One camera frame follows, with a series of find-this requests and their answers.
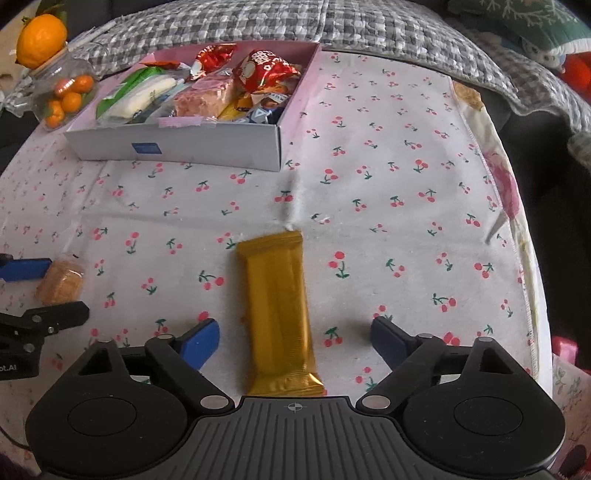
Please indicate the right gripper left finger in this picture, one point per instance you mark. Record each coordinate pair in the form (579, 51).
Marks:
(175, 364)

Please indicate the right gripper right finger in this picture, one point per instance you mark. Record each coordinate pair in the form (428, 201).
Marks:
(412, 361)

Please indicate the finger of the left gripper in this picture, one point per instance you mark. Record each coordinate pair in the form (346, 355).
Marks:
(36, 324)
(17, 270)

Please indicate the small orange cracker pack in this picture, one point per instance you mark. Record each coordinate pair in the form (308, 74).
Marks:
(62, 283)

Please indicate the gold bar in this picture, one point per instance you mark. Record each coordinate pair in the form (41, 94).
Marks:
(281, 346)

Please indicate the clear white cracker pack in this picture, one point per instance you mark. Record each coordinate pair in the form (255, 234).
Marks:
(141, 96)

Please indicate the green snack pack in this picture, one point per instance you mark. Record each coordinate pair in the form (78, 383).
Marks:
(131, 81)

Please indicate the blue white truffle pack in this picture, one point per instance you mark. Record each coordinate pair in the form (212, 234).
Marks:
(262, 115)

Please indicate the pink nougat snack pack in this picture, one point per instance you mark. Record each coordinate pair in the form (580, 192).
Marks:
(202, 102)

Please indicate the red candy pack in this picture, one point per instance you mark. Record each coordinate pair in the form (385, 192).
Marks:
(211, 59)
(261, 69)

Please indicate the white blue bread pack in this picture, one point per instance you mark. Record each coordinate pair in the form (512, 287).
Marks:
(163, 104)

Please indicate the yellow orange biscuit pack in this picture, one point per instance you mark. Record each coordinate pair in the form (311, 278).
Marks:
(238, 109)

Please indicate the orange white biscuit pack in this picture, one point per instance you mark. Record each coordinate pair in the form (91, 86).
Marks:
(280, 91)

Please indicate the cherry print tablecloth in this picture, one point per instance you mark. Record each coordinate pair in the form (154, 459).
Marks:
(396, 178)

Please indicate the glass jar with tangerines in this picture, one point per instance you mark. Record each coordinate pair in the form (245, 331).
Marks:
(55, 92)

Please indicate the dark grey sofa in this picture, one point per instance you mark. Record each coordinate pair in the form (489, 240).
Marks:
(553, 188)

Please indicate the large orange fruit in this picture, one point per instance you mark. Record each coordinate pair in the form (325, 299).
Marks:
(40, 39)

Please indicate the pink and white box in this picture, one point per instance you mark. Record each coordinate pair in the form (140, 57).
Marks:
(228, 144)

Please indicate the grey checkered blanket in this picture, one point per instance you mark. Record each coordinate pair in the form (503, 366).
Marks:
(400, 30)

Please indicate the orange plush toy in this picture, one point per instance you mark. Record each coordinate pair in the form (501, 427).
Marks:
(576, 72)

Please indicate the green embroidered pillow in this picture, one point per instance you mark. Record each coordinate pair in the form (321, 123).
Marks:
(548, 25)

